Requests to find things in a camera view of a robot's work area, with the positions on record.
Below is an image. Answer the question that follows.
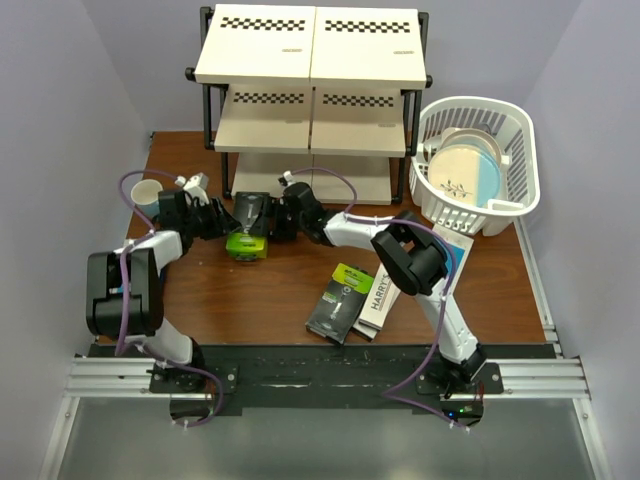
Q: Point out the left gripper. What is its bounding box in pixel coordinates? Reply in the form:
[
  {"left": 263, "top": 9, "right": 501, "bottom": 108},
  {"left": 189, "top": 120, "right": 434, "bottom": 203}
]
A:
[{"left": 183, "top": 195, "right": 241, "bottom": 241}]

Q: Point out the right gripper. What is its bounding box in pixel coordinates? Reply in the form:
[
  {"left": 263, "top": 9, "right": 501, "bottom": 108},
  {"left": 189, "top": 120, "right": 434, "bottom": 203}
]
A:
[{"left": 249, "top": 197, "right": 307, "bottom": 241}]

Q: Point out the black green razor box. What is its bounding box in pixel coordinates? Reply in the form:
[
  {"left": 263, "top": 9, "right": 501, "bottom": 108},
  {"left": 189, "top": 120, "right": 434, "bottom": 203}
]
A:
[{"left": 226, "top": 191, "right": 270, "bottom": 261}]

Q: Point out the black green razor package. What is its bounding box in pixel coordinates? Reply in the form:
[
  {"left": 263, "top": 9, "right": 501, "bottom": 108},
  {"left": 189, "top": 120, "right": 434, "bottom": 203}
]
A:
[{"left": 305, "top": 263, "right": 374, "bottom": 345}]

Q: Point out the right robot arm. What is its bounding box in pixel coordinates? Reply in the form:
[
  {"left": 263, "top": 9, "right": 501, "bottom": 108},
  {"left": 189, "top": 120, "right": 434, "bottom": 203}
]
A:
[{"left": 267, "top": 182, "right": 487, "bottom": 397}]

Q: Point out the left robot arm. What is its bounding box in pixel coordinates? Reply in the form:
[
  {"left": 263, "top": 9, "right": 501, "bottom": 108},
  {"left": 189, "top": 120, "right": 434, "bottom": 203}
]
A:
[{"left": 86, "top": 189, "right": 240, "bottom": 392}]

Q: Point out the white three-tier shelf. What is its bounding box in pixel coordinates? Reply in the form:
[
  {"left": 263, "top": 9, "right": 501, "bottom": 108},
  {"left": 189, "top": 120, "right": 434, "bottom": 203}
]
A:
[{"left": 185, "top": 4, "right": 432, "bottom": 205}]

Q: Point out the blue ceramic mug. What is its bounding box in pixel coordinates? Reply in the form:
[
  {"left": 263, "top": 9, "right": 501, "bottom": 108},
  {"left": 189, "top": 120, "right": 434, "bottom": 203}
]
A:
[{"left": 130, "top": 179, "right": 163, "bottom": 220}]

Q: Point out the white Harry's razor box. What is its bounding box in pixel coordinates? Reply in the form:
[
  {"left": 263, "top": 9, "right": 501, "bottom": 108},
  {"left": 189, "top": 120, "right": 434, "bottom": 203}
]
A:
[{"left": 352, "top": 264, "right": 401, "bottom": 341}]

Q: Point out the blue razor package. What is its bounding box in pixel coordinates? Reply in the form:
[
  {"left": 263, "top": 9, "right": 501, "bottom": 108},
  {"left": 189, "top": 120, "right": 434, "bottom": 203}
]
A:
[{"left": 433, "top": 224, "right": 474, "bottom": 293}]

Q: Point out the beige and blue plate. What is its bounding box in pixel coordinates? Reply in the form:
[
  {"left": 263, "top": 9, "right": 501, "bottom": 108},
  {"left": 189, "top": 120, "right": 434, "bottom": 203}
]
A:
[{"left": 427, "top": 127, "right": 502, "bottom": 208}]

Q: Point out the white plastic basket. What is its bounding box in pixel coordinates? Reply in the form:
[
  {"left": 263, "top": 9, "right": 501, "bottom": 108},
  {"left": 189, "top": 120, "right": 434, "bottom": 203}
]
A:
[{"left": 409, "top": 96, "right": 540, "bottom": 236}]

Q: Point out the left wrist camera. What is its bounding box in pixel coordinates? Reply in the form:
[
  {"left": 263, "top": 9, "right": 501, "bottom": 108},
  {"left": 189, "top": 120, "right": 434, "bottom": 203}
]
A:
[{"left": 183, "top": 172, "right": 209, "bottom": 203}]

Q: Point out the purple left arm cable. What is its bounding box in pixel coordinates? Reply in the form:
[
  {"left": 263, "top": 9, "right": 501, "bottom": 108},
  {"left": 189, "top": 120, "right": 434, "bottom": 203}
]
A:
[{"left": 114, "top": 169, "right": 224, "bottom": 428}]

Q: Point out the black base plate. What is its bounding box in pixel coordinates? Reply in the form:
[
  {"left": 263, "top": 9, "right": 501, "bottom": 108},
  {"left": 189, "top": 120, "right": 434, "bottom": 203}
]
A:
[{"left": 87, "top": 345, "right": 560, "bottom": 426}]

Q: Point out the aluminium rail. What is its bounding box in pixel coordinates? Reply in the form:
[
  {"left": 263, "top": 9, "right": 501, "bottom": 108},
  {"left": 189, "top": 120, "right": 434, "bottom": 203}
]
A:
[{"left": 41, "top": 343, "right": 612, "bottom": 479}]

